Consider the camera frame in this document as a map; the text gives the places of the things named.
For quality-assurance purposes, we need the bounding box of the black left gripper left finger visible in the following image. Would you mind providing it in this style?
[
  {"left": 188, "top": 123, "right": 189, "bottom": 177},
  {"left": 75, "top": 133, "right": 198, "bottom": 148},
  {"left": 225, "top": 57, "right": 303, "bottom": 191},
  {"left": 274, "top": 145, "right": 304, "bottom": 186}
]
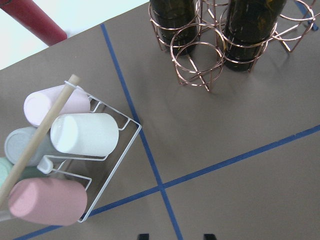
[{"left": 137, "top": 233, "right": 150, "bottom": 240}]

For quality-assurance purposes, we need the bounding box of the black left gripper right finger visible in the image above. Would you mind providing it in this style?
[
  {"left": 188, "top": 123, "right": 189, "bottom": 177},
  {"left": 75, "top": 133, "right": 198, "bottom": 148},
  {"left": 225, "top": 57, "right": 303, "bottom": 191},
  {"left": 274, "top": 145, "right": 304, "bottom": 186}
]
[{"left": 203, "top": 233, "right": 216, "bottom": 240}]

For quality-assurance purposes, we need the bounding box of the white cup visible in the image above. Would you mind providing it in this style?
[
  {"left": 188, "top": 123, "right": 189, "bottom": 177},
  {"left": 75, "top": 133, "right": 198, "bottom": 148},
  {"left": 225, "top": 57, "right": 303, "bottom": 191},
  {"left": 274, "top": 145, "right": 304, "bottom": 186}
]
[{"left": 50, "top": 113, "right": 120, "bottom": 157}]

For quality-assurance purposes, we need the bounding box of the mint green cup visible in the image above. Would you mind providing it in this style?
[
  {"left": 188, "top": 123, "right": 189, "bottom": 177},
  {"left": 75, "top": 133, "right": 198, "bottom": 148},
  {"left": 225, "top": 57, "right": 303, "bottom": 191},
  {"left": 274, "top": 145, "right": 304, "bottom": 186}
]
[{"left": 0, "top": 157, "right": 47, "bottom": 186}]

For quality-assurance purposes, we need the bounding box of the grey cup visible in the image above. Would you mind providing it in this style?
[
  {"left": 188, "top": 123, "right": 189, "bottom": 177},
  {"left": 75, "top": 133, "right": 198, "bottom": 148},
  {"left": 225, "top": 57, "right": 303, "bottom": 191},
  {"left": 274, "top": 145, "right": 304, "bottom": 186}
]
[{"left": 4, "top": 126, "right": 60, "bottom": 167}]

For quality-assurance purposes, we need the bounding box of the light pink cup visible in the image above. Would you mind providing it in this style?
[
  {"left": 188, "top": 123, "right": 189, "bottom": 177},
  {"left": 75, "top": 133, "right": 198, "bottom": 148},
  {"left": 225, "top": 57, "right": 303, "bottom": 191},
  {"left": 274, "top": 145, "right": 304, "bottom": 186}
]
[{"left": 23, "top": 85, "right": 91, "bottom": 127}]

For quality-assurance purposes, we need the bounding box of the dark wine bottle right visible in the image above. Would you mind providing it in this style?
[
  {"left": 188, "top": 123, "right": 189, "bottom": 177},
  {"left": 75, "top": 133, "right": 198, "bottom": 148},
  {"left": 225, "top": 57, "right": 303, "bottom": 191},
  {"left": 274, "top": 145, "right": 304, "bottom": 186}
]
[{"left": 223, "top": 0, "right": 286, "bottom": 72}]

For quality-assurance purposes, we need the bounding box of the dark wine bottle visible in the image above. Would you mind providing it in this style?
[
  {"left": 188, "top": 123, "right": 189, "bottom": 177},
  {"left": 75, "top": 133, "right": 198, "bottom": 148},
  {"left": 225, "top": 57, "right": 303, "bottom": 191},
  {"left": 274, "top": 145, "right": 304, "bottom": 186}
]
[
  {"left": 223, "top": 0, "right": 286, "bottom": 72},
  {"left": 150, "top": 0, "right": 198, "bottom": 55}
]

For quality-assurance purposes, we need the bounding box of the dark wine bottle left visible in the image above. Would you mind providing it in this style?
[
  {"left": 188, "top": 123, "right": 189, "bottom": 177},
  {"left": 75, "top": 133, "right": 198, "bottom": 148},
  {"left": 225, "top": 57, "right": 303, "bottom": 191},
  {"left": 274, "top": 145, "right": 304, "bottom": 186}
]
[{"left": 150, "top": 0, "right": 198, "bottom": 55}]

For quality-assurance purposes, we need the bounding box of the red bottle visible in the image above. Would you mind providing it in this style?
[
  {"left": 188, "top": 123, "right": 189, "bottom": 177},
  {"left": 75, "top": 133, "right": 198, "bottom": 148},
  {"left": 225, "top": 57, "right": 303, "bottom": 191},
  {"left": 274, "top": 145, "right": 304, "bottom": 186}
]
[{"left": 0, "top": 0, "right": 68, "bottom": 47}]

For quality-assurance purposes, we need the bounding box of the white wire cup rack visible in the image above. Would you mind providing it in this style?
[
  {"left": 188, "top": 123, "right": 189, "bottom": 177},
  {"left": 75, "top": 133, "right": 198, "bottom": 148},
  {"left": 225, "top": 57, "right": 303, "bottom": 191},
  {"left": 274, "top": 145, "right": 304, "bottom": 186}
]
[{"left": 0, "top": 81, "right": 143, "bottom": 223}]

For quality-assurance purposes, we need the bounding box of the copper wire bottle rack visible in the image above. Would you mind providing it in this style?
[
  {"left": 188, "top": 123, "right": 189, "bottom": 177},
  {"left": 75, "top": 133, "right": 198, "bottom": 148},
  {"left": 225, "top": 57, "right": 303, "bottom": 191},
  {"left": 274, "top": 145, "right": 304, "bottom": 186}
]
[{"left": 148, "top": 0, "right": 318, "bottom": 91}]

